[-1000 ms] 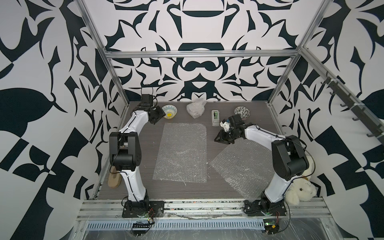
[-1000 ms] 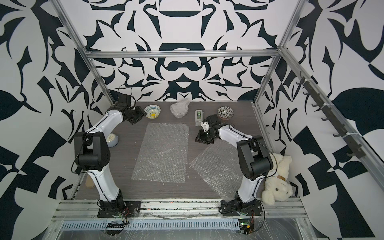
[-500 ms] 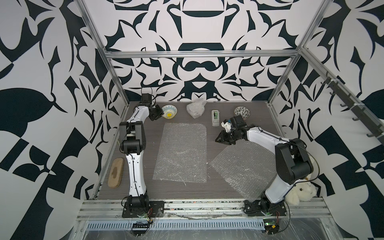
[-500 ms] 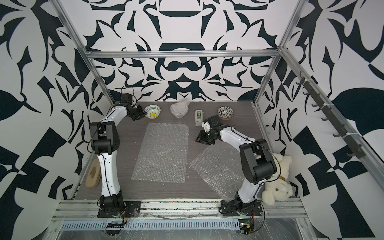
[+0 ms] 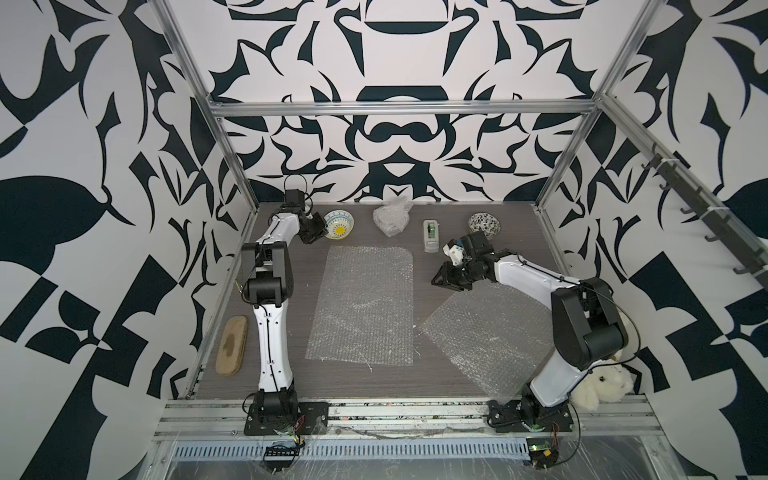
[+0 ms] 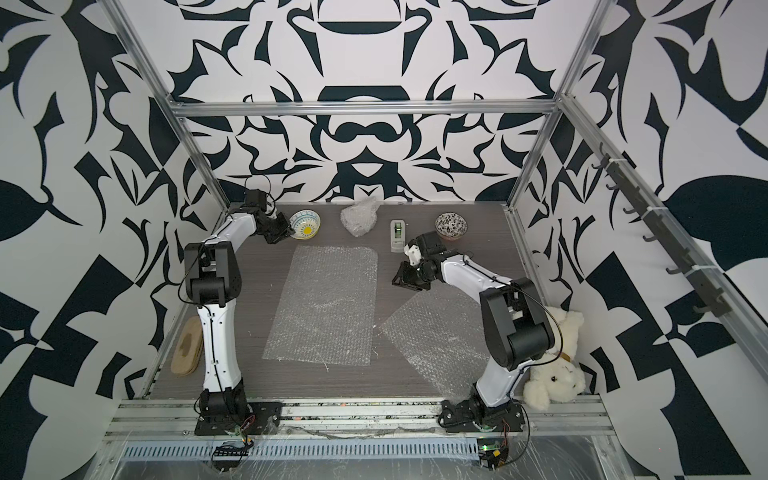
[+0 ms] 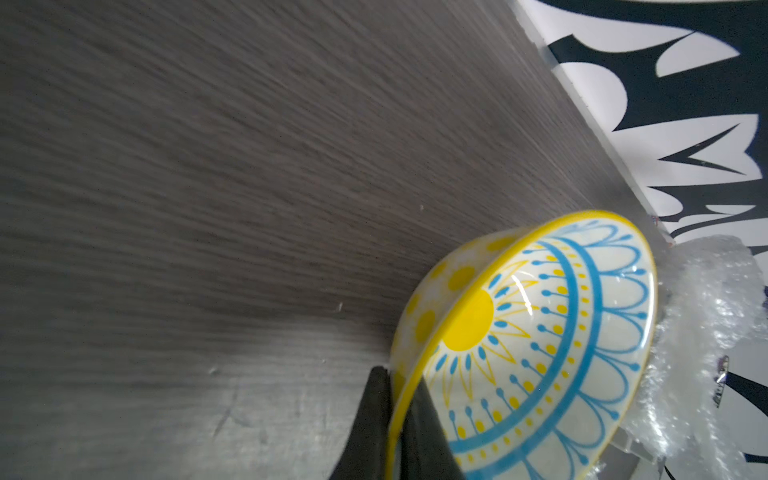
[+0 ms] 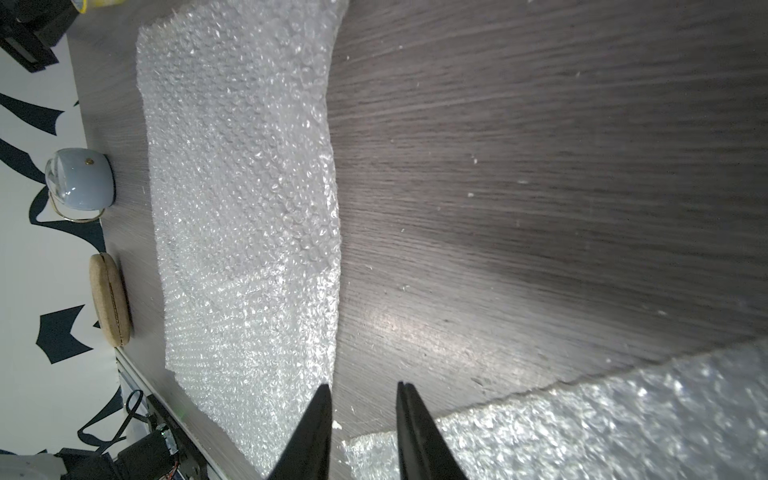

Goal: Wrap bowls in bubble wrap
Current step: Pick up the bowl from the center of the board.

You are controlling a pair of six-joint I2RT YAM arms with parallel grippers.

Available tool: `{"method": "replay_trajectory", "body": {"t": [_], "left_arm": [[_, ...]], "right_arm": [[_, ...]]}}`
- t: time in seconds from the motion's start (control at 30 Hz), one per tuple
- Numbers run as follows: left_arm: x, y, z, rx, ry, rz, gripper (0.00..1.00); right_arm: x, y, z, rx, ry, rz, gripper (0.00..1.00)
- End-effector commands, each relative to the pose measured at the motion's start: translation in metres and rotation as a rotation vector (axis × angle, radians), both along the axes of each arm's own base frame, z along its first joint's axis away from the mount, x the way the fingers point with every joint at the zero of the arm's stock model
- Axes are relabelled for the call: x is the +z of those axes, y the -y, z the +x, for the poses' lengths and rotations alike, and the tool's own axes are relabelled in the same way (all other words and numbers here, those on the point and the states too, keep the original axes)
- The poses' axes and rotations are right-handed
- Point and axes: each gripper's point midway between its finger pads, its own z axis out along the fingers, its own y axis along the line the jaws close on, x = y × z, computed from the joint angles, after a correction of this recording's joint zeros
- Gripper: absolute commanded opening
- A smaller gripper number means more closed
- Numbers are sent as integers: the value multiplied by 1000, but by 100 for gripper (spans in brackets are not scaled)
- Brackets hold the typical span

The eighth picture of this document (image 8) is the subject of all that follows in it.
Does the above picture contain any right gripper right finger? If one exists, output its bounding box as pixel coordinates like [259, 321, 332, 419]
[396, 382, 467, 480]

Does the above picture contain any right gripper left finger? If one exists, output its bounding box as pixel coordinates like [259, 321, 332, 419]
[268, 384, 332, 480]

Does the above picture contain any bubble wrap sheet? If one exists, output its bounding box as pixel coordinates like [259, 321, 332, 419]
[136, 1, 347, 475]
[343, 338, 768, 480]

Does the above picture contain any yellow patterned bowl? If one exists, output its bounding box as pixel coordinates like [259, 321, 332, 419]
[71, 0, 125, 14]

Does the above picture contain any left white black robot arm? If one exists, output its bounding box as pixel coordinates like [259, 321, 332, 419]
[1, 0, 80, 73]

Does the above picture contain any wooden oval brush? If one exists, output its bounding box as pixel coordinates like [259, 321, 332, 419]
[89, 253, 132, 348]

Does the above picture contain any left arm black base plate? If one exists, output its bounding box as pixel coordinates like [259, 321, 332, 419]
[54, 389, 209, 479]

